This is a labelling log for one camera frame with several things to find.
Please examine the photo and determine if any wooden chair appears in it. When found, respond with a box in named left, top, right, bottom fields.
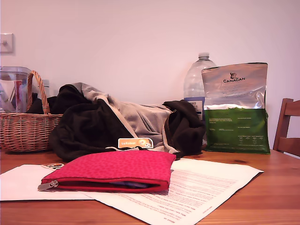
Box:
left=273, top=97, right=300, bottom=158

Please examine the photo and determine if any wicker basket with handle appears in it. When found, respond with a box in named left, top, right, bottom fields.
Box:
left=0, top=70, right=64, bottom=153

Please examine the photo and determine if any plain white paper sheet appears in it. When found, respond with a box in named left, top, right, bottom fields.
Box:
left=0, top=164, right=94, bottom=202

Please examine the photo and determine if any large LeRobot sticker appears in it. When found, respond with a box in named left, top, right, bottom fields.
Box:
left=41, top=163, right=64, bottom=169

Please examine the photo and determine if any printed paper sheet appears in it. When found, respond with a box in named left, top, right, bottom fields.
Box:
left=81, top=157, right=265, bottom=225

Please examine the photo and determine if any black grey hooded jacket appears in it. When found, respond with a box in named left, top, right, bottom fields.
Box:
left=48, top=82, right=207, bottom=162

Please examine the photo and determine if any silver green pet food bag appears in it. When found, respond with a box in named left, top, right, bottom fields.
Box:
left=201, top=62, right=271, bottom=155

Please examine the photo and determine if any large clear water bottle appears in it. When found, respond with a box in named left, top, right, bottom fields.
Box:
left=183, top=52, right=218, bottom=147

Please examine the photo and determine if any purple pen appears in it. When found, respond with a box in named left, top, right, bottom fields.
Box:
left=110, top=180, right=153, bottom=189

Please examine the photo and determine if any small LeRobot sticker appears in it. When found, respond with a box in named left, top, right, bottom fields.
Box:
left=117, top=137, right=154, bottom=149

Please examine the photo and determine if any white wall switch plate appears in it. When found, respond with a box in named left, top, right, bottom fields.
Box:
left=0, top=33, right=14, bottom=54

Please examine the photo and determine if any red zip pouch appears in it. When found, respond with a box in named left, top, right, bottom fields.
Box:
left=37, top=150, right=177, bottom=195

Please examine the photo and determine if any clear plastic jug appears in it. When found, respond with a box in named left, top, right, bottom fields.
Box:
left=0, top=66, right=33, bottom=113

